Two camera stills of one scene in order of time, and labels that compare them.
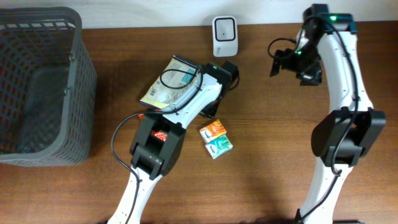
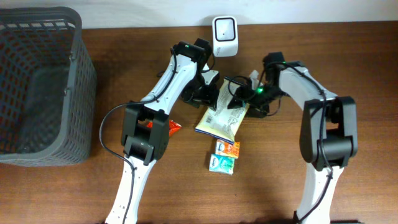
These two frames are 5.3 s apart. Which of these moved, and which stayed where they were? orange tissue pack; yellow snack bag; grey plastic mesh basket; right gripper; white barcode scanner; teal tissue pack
Moved: yellow snack bag; orange tissue pack; right gripper; teal tissue pack
Stayed: white barcode scanner; grey plastic mesh basket
